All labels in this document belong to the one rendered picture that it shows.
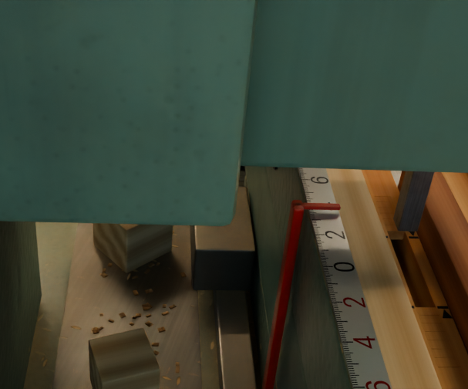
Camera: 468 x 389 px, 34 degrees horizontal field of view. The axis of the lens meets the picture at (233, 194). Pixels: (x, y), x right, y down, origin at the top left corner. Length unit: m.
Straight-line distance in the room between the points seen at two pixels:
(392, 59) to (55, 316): 0.31
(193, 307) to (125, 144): 0.29
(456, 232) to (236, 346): 0.17
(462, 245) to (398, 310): 0.05
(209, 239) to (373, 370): 0.23
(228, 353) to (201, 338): 0.03
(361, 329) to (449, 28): 0.11
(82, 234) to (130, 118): 0.34
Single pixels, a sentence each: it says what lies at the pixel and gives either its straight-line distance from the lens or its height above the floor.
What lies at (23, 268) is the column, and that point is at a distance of 0.42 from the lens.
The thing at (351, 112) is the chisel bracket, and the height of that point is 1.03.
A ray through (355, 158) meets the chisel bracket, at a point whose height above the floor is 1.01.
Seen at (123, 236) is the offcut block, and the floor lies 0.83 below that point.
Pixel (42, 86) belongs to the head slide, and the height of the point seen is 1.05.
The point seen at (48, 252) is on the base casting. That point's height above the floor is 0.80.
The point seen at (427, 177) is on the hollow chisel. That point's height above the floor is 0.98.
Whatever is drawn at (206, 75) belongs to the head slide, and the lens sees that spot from 0.21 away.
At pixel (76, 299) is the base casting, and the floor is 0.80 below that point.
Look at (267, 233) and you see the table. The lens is 0.44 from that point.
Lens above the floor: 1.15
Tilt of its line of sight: 35 degrees down
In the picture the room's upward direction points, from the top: 6 degrees clockwise
